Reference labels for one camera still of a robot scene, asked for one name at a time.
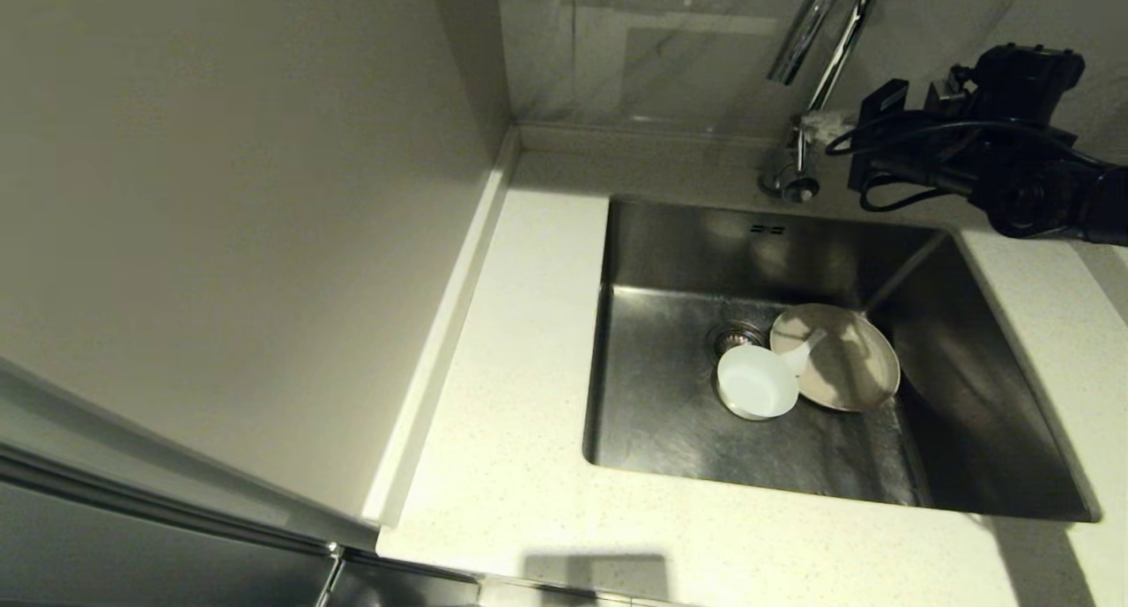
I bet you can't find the grey glossy cabinet front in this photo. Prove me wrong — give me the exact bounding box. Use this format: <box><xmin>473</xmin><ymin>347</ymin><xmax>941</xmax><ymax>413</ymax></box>
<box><xmin>0</xmin><ymin>352</ymin><xmax>482</xmax><ymax>607</ymax></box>

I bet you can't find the beige tall cabinet side panel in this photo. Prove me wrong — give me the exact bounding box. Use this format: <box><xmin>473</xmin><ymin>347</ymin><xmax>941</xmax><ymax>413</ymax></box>
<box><xmin>0</xmin><ymin>0</ymin><xmax>521</xmax><ymax>527</ymax></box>

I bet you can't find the round metal drain strainer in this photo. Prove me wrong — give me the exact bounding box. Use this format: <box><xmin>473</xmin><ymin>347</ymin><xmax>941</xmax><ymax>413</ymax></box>
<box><xmin>705</xmin><ymin>321</ymin><xmax>769</xmax><ymax>361</ymax></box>

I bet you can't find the stainless steel sink basin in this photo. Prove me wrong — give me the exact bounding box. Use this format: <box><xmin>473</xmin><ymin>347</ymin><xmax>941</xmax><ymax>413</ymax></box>
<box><xmin>582</xmin><ymin>195</ymin><xmax>1102</xmax><ymax>524</ymax></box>

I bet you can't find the chrome gooseneck faucet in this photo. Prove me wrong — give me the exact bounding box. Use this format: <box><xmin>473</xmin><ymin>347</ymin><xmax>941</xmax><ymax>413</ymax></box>
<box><xmin>759</xmin><ymin>0</ymin><xmax>887</xmax><ymax>205</ymax></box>

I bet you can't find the white ceramic soup spoon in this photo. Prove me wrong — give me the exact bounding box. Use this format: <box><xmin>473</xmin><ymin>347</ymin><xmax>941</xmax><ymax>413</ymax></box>
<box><xmin>779</xmin><ymin>327</ymin><xmax>828</xmax><ymax>379</ymax></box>

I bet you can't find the cream round plate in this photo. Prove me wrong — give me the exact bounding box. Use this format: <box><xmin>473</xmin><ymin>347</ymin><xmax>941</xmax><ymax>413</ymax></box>
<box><xmin>769</xmin><ymin>303</ymin><xmax>902</xmax><ymax>413</ymax></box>

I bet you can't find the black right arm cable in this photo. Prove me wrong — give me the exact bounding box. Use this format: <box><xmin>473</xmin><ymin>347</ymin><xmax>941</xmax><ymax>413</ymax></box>
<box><xmin>825</xmin><ymin>118</ymin><xmax>1102</xmax><ymax>213</ymax></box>

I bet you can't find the white ceramic bowl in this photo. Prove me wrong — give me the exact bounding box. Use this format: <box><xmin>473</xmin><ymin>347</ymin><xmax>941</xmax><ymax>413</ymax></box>
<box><xmin>716</xmin><ymin>343</ymin><xmax>801</xmax><ymax>422</ymax></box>

